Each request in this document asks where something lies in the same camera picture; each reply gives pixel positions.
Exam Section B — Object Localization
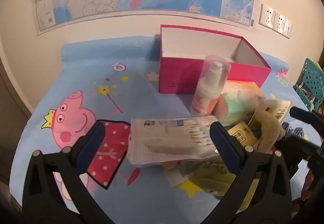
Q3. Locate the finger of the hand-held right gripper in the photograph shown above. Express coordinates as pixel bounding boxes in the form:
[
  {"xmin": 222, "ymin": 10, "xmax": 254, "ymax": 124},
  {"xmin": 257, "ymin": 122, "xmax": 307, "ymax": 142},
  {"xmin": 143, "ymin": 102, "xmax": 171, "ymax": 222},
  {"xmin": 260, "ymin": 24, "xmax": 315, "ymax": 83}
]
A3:
[
  {"xmin": 289, "ymin": 106, "xmax": 324, "ymax": 126},
  {"xmin": 275, "ymin": 135, "xmax": 322, "ymax": 179}
]

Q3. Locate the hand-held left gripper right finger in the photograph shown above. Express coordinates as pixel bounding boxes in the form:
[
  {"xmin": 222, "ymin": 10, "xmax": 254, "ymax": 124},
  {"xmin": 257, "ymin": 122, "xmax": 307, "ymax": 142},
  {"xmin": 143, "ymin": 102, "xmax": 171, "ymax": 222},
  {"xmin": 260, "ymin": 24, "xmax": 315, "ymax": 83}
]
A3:
[{"xmin": 210, "ymin": 121, "xmax": 299, "ymax": 224}]

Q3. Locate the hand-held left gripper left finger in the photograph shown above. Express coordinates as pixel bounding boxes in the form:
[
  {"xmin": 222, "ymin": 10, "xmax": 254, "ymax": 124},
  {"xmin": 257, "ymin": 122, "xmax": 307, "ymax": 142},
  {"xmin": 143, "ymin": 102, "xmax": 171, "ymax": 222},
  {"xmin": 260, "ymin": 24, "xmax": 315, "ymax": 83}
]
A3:
[{"xmin": 22, "ymin": 121, "xmax": 114, "ymax": 224}]

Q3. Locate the blue gingham scrunchie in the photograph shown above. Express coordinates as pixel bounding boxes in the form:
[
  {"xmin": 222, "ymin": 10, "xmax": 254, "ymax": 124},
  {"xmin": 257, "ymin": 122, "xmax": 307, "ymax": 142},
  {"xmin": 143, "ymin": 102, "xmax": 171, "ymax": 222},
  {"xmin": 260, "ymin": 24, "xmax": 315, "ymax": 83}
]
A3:
[{"xmin": 280, "ymin": 121, "xmax": 305, "ymax": 141}]

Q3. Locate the beige plush toy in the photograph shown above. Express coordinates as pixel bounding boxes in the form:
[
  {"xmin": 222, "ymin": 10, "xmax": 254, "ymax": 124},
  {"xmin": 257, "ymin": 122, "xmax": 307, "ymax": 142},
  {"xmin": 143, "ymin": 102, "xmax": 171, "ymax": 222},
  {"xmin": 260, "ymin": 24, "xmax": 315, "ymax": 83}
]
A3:
[{"xmin": 249, "ymin": 111, "xmax": 286, "ymax": 151}]

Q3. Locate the green plush toy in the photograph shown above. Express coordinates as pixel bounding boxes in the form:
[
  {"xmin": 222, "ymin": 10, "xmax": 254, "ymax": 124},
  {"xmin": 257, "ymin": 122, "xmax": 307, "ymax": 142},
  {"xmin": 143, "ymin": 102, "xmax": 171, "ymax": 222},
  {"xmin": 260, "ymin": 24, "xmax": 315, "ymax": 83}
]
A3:
[{"xmin": 192, "ymin": 157, "xmax": 243, "ymax": 196}]

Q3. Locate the clear cotton swab pack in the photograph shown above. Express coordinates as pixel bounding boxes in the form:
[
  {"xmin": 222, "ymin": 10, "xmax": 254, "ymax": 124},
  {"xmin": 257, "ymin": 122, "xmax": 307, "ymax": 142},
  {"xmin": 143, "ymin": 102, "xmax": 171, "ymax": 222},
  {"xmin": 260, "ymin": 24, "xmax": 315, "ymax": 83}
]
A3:
[{"xmin": 128, "ymin": 116, "xmax": 224, "ymax": 166}]

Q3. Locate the pink cardboard box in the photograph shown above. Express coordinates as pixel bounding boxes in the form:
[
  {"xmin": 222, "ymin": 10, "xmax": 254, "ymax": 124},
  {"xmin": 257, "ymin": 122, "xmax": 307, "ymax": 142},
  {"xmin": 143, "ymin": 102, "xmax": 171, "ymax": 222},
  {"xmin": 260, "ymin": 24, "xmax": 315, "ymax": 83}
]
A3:
[{"xmin": 159, "ymin": 25, "xmax": 272, "ymax": 95}]

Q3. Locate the white yellow packet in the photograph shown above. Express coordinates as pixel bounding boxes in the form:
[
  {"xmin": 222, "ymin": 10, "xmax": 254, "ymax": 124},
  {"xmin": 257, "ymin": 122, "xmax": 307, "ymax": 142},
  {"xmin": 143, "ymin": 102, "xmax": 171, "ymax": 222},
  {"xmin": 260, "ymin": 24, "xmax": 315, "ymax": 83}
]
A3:
[{"xmin": 247, "ymin": 99, "xmax": 294, "ymax": 128}]

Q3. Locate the teal perforated storage rack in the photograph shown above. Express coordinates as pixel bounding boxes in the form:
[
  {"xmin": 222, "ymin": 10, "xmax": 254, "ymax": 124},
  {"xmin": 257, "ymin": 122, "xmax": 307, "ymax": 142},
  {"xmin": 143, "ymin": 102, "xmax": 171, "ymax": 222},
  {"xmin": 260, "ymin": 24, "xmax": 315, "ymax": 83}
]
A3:
[{"xmin": 294, "ymin": 58, "xmax": 324, "ymax": 115}]

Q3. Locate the pastel tissue pack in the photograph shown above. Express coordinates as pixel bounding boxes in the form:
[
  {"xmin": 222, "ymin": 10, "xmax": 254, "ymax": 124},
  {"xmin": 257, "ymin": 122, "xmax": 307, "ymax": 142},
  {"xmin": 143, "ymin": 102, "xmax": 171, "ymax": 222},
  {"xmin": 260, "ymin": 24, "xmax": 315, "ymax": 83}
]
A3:
[{"xmin": 213, "ymin": 80, "xmax": 266, "ymax": 127}]

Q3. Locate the white green printed packet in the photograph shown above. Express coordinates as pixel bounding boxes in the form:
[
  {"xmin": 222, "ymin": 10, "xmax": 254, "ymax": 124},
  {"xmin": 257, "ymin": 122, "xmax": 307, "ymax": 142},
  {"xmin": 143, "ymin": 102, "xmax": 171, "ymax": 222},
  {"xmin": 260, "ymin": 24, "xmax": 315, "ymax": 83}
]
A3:
[{"xmin": 166, "ymin": 161, "xmax": 203, "ymax": 188}]

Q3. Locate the white orange spray bottle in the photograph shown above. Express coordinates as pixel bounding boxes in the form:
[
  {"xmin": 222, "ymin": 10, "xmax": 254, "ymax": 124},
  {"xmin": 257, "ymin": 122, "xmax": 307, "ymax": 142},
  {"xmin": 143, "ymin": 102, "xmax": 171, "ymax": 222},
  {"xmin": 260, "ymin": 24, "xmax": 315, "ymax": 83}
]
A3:
[{"xmin": 190, "ymin": 55, "xmax": 231, "ymax": 116}]

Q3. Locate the blue cartoon printed blanket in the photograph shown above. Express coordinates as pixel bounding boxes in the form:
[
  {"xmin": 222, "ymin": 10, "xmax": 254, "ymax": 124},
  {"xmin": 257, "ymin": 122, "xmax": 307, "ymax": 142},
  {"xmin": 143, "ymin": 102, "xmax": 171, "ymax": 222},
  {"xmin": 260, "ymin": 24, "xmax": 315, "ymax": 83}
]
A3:
[{"xmin": 15, "ymin": 36, "xmax": 324, "ymax": 224}]

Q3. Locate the brown door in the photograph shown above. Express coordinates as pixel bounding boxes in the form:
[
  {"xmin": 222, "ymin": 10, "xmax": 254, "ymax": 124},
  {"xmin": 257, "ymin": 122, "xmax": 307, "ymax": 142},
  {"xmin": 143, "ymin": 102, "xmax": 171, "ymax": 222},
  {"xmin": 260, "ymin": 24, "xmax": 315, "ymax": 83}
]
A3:
[{"xmin": 0, "ymin": 67, "xmax": 33, "ymax": 189}]

